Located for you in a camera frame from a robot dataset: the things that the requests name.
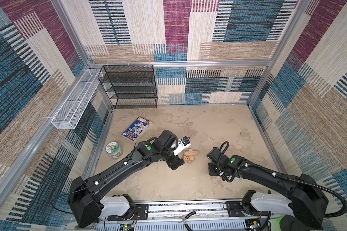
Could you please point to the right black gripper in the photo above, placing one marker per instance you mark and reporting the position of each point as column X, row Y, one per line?
column 211, row 172

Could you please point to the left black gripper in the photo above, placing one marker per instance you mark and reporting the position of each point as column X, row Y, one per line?
column 175, row 162

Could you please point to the plain wood block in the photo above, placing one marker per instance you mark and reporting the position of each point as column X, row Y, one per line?
column 190, row 154

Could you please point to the cow picture wood block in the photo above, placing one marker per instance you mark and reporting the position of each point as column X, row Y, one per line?
column 186, row 158

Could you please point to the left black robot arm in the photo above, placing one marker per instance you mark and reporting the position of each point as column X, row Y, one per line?
column 87, row 199

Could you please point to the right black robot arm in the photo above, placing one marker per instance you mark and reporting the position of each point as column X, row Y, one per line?
column 299, row 204

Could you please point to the black green gloved hand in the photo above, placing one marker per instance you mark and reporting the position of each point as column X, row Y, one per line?
column 284, row 223

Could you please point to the blue comic book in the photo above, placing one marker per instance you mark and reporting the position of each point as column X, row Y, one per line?
column 137, row 128

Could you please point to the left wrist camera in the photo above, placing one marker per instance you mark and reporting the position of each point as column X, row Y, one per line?
column 182, row 145

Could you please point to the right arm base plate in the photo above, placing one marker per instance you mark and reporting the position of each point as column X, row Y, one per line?
column 235, row 209

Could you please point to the aluminium front rail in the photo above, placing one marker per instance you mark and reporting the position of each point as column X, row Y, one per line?
column 177, row 215

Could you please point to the black wire shelf rack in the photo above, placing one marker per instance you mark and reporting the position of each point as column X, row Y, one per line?
column 130, row 86

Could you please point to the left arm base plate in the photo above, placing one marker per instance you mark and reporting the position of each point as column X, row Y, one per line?
column 141, row 212

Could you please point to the white wire basket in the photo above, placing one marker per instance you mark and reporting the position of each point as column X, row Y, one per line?
column 74, row 106

